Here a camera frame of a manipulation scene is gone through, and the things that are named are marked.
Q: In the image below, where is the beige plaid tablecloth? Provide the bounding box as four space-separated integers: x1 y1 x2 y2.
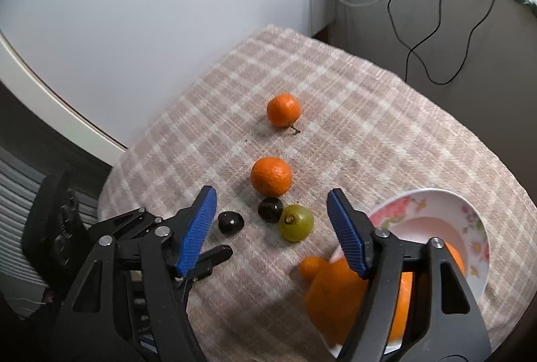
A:
96 24 537 362

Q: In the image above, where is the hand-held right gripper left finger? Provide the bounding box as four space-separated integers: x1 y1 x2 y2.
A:
42 185 219 362

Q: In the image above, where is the grey ribbed panel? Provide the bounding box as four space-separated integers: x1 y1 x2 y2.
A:
0 144 99 304

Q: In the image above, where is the green grape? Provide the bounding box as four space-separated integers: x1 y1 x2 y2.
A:
279 204 315 242

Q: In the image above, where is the floral white plate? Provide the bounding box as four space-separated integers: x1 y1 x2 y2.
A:
329 188 491 358

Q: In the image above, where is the small mandarin with stem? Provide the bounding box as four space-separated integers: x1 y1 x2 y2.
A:
267 93 302 134

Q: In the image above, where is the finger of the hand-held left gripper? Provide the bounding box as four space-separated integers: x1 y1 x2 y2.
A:
88 208 164 245
178 245 233 291

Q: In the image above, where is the white cabinet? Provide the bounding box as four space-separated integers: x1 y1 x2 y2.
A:
0 0 336 165

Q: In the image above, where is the black power cable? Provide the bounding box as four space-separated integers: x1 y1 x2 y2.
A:
387 0 447 86

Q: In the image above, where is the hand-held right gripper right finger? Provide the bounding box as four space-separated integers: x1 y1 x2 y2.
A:
326 188 492 362

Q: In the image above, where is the black ring light cable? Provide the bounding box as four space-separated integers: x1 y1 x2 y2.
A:
405 0 504 86

